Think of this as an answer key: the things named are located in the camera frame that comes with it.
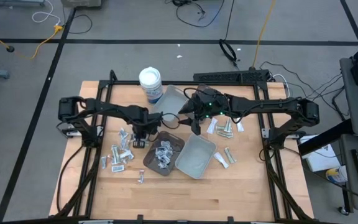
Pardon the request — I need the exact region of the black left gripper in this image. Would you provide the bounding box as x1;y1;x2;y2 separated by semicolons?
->
132;111;163;149

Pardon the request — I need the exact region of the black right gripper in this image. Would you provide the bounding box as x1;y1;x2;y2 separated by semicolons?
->
178;88;231;136

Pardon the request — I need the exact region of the light grey plastic bin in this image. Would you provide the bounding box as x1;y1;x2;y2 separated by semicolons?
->
175;133;218;180
150;84;190;126

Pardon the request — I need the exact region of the white wipes canister blue label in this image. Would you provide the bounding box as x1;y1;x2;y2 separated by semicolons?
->
138;66;164;105

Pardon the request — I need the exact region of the black desk crossbar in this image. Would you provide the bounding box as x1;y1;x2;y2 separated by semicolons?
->
297;118;354;157

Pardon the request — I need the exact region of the small white wipes canister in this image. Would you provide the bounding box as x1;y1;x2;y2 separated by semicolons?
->
325;165;349;184

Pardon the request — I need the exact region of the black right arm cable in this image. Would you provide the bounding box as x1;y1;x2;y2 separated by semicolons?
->
255;144;273;161

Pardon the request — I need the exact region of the black coiled cable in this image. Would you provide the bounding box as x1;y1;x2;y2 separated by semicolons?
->
218;0;239;68

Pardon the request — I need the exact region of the thin black floor cable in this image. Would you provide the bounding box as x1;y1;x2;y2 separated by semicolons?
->
63;6;93;35
165;0;226;29
259;60;346;122

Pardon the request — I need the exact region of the white floor cable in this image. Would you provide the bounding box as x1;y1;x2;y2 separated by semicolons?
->
31;0;62;26
271;73;291;100

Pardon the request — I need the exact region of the yellow hanging cable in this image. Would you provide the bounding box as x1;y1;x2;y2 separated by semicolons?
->
252;0;277;69

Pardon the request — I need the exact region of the yellow cable with plug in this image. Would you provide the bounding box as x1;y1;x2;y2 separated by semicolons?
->
0;23;65;60

